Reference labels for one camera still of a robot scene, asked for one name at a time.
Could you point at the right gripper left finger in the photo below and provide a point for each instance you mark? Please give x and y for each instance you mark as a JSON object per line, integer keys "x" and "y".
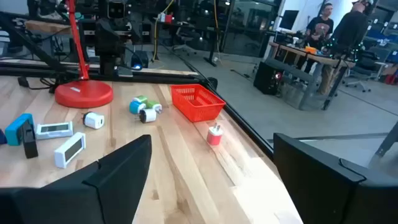
{"x": 93, "y": 193}

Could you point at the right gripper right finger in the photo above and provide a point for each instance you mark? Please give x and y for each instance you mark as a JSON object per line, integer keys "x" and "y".
{"x": 326, "y": 193}

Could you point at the blue and white charger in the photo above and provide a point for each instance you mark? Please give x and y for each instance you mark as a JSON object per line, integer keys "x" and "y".
{"x": 136, "y": 107}

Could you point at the green and white charger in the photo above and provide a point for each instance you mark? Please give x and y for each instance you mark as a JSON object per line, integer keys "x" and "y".
{"x": 141, "y": 99}
{"x": 154, "y": 105}

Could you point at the red and white charger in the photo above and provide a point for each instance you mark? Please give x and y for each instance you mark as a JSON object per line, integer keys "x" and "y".
{"x": 214, "y": 138}

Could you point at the black office chair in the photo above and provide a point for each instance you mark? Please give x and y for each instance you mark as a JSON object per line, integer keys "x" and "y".
{"x": 363, "y": 67}

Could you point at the white digital clock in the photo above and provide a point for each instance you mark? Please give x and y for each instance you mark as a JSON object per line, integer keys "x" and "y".
{"x": 70, "y": 151}
{"x": 53, "y": 130}

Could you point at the red desk lamp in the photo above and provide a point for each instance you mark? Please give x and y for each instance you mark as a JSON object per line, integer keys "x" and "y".
{"x": 84, "y": 95}

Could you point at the white cube charger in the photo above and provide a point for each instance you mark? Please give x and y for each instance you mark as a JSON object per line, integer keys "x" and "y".
{"x": 94, "y": 120}

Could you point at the black plastic box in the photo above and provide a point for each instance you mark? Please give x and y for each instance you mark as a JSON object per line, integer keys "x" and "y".
{"x": 30, "y": 144}

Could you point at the white and black charger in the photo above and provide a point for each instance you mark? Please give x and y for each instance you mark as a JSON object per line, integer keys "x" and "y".
{"x": 148, "y": 115}

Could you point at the teal plastic box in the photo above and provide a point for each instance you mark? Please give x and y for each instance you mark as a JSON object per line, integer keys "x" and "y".
{"x": 15, "y": 130}

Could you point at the red plastic mesh basket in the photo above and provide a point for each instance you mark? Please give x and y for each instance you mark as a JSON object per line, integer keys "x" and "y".
{"x": 199, "y": 107}

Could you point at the black computer tower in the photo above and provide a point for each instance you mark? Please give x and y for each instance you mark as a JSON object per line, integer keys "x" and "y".
{"x": 265, "y": 77}

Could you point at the wooden workbench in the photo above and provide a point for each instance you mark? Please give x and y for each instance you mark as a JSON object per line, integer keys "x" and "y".
{"x": 311, "y": 56}

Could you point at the orange object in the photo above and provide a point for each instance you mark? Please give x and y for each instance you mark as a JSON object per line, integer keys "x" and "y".
{"x": 310, "y": 49}

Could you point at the person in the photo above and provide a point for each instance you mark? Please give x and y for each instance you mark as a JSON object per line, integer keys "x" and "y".
{"x": 320, "y": 28}
{"x": 351, "y": 28}

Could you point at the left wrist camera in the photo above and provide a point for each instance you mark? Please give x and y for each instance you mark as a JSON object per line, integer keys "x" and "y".
{"x": 116, "y": 10}

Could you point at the black aluminium table frame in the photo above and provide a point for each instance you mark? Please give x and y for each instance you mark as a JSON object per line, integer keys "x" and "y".
{"x": 155, "y": 77}

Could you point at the black wall screen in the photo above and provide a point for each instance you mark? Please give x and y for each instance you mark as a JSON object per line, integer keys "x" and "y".
{"x": 288, "y": 19}

